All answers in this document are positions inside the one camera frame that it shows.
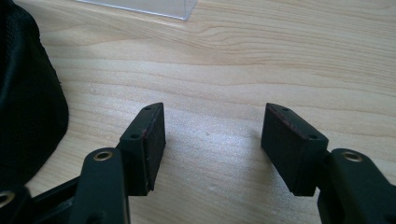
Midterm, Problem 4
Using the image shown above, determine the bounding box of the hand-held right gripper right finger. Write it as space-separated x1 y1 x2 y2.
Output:
261 103 330 197

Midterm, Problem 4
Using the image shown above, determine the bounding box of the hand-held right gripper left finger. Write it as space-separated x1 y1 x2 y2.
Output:
116 102 167 197

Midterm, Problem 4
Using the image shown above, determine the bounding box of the clear plastic box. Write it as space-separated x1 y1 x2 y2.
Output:
74 0 199 21

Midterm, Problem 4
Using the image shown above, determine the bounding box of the black cloth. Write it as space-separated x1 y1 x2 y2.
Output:
0 0 70 189

